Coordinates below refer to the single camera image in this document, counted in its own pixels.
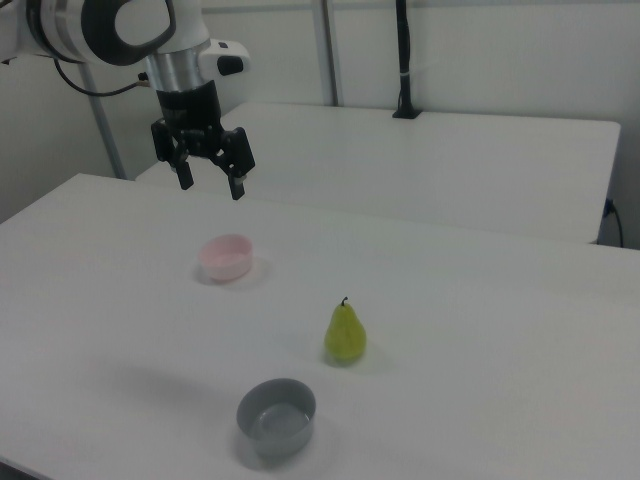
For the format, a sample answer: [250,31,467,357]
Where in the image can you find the upright aluminium frame post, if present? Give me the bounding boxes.
[309,0,347,107]

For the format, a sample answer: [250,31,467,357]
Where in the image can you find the black pole with clamp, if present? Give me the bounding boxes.
[392,0,421,120]

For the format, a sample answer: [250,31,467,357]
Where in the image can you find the green pear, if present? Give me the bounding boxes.
[324,296,368,366]

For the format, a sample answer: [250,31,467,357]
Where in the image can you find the grey bowl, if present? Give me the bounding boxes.
[235,378,318,457]

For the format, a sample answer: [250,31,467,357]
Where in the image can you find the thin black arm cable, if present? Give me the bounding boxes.
[53,58,152,97]

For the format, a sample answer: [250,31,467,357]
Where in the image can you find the black cable with blue plug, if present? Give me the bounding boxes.
[602,198,625,248]

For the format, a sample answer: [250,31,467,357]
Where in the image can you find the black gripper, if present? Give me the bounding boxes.
[150,80,257,202]

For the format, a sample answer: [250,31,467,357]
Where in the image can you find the slanted aluminium frame post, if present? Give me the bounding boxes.
[79,63,127,180]

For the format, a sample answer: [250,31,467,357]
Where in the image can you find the white side table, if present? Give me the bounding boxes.
[134,102,622,245]

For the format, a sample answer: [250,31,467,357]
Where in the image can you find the pink bowl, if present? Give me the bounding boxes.
[198,233,254,282]

